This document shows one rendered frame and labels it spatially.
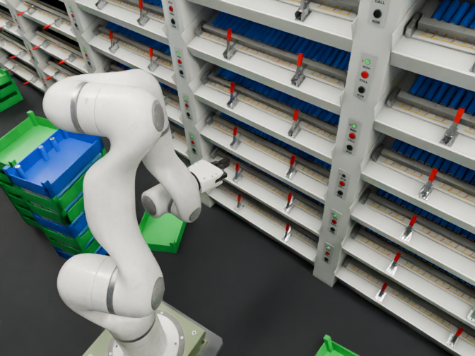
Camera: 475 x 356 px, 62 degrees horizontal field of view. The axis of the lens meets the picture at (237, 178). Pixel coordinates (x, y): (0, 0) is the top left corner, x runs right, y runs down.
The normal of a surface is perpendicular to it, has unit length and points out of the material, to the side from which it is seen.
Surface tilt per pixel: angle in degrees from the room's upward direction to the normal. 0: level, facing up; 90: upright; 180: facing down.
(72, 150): 0
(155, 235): 0
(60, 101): 46
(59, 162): 0
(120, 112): 54
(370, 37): 90
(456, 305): 23
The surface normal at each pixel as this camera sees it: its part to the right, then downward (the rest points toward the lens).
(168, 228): -0.04, -0.70
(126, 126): -0.17, 0.31
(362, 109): -0.65, 0.56
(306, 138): -0.29, -0.44
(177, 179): 0.47, -0.17
